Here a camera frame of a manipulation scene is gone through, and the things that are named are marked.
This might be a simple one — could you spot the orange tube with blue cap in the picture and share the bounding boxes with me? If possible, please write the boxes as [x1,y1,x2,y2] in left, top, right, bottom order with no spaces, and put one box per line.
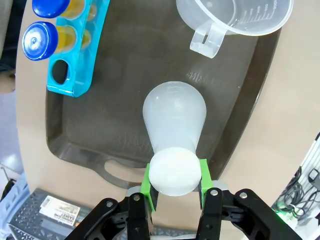
[21,21,92,62]
[31,0,99,25]

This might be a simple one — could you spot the tangled black cables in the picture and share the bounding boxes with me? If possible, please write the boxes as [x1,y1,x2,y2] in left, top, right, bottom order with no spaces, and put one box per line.
[270,165,320,221]

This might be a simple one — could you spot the grey basket with label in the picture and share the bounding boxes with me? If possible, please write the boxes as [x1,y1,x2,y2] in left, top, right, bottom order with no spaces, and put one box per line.
[6,187,107,240]

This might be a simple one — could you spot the blue test tube rack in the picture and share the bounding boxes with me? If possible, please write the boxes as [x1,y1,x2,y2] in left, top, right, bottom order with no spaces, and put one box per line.
[46,0,111,99]

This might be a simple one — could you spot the dark brown serving tray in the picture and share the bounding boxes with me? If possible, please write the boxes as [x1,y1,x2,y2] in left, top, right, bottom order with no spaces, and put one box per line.
[45,0,282,190]

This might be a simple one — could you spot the white plastic flask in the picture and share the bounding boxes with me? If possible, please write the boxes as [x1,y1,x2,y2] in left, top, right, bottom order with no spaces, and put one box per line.
[142,80,208,197]

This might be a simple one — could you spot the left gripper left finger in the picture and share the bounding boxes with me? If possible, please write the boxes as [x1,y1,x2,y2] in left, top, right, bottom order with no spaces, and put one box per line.
[64,162,161,240]

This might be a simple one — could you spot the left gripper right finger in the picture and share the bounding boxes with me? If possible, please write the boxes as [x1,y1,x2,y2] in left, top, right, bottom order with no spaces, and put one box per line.
[196,158,302,240]

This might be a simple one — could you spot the clear plastic measuring cup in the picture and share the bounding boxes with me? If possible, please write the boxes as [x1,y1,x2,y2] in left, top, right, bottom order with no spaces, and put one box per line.
[175,0,295,59]

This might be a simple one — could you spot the pale lattice crate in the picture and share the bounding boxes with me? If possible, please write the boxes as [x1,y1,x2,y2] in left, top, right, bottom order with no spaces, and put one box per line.
[0,171,30,227]

